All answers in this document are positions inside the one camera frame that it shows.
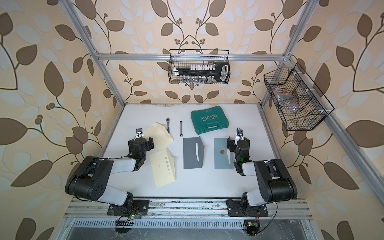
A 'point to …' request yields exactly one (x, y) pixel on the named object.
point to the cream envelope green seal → (163, 166)
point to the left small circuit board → (123, 226)
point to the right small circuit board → (251, 226)
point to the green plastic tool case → (209, 119)
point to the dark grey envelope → (190, 159)
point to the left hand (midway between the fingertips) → (139, 137)
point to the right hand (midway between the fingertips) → (237, 137)
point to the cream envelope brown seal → (161, 137)
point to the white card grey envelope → (197, 152)
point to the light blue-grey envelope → (221, 156)
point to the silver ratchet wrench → (181, 135)
